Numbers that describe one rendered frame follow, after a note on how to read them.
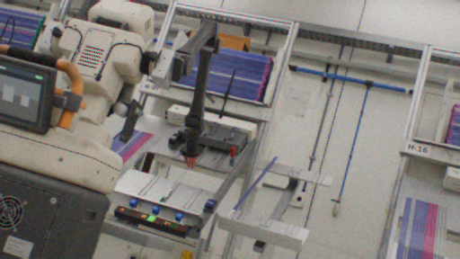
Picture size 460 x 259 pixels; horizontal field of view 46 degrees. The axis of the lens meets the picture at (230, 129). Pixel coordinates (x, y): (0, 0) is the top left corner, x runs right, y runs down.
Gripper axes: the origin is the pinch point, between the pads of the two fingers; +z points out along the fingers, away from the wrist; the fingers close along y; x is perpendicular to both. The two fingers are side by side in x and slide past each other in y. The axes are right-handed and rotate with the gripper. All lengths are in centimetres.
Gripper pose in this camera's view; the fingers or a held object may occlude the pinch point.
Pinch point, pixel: (190, 166)
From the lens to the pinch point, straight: 264.6
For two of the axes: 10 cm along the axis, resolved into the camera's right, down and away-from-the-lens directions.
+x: -3.5, 3.6, -8.6
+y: -9.3, -2.2, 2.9
